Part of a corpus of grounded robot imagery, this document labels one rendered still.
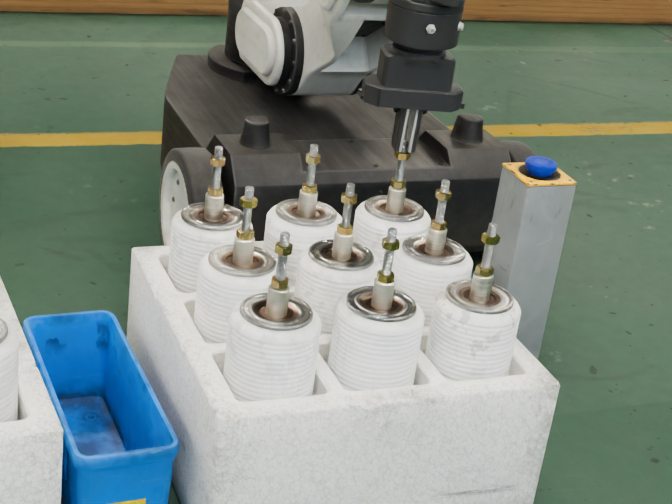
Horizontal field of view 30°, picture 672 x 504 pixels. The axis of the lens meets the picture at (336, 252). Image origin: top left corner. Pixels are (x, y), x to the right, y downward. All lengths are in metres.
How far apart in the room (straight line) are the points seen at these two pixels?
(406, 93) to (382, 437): 0.42
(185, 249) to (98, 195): 0.71
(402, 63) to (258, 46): 0.62
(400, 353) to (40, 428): 0.37
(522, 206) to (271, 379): 0.45
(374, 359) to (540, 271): 0.38
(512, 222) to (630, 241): 0.71
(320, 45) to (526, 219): 0.52
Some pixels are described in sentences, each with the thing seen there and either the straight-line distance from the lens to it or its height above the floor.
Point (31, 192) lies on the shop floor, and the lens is 2.16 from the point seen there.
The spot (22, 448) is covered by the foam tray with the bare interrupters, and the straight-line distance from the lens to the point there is 1.22.
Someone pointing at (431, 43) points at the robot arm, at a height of 0.48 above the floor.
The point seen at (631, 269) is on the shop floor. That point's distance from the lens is 2.17.
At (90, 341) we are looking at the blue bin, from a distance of 1.56.
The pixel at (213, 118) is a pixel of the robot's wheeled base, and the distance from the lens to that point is 2.06.
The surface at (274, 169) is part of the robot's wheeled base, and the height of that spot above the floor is 0.19.
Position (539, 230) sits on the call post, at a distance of 1.59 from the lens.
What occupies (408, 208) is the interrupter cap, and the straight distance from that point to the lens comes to 1.58.
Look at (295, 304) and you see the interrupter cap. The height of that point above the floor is 0.25.
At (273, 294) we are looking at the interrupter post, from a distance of 1.27.
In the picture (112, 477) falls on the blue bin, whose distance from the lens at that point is 1.31.
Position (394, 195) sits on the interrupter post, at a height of 0.27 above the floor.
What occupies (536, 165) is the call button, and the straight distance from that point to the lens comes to 1.58.
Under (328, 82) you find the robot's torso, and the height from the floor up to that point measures 0.25.
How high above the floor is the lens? 0.86
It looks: 25 degrees down
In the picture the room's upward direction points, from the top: 8 degrees clockwise
